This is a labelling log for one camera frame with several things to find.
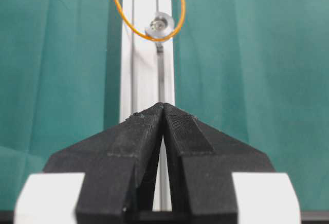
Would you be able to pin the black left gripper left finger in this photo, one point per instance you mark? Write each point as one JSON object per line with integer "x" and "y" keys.
{"x": 120, "y": 167}

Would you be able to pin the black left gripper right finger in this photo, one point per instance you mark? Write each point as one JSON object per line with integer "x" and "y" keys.
{"x": 201, "y": 160}

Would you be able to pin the orange rubber band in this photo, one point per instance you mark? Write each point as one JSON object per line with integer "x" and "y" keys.
{"x": 181, "y": 10}

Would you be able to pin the silver shaft pulley left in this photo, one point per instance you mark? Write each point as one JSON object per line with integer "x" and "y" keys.
{"x": 160, "y": 27}

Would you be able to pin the green table cloth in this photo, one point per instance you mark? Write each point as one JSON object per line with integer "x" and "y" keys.
{"x": 254, "y": 69}

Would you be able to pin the aluminium extrusion rail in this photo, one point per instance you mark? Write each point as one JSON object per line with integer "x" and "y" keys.
{"x": 147, "y": 77}

